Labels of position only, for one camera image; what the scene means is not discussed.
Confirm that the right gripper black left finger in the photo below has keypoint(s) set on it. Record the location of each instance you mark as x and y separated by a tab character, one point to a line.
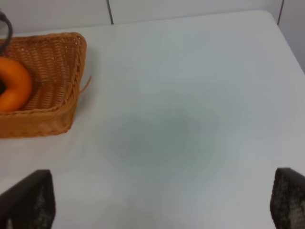
29	204

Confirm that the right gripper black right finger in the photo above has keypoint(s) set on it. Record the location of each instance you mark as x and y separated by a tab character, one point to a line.
287	204

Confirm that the orange with stem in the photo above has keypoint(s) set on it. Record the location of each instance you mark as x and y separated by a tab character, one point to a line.
18	85

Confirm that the woven wicker basket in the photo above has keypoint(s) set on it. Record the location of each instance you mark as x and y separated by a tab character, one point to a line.
56	63

